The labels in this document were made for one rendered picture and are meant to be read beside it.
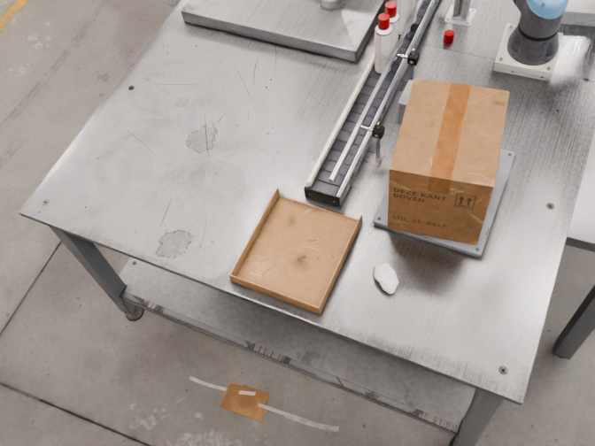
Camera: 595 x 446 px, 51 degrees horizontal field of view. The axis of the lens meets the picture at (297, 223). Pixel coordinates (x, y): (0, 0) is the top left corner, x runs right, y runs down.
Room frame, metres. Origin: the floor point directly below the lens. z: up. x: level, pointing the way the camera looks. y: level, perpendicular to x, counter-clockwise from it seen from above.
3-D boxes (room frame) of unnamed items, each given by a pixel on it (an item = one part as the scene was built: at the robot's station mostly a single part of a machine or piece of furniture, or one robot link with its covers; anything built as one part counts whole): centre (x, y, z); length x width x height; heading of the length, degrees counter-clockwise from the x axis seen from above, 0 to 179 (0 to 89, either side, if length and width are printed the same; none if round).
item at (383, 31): (1.40, -0.36, 0.98); 0.05 x 0.05 x 0.20
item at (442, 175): (0.93, -0.41, 0.99); 0.30 x 0.24 x 0.27; 154
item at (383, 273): (0.70, -0.20, 0.85); 0.08 x 0.07 x 0.04; 163
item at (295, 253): (0.84, 0.01, 0.85); 0.30 x 0.26 x 0.04; 146
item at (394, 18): (1.45, -0.39, 0.98); 0.05 x 0.05 x 0.20
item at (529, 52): (1.37, -0.83, 0.92); 0.15 x 0.15 x 0.10
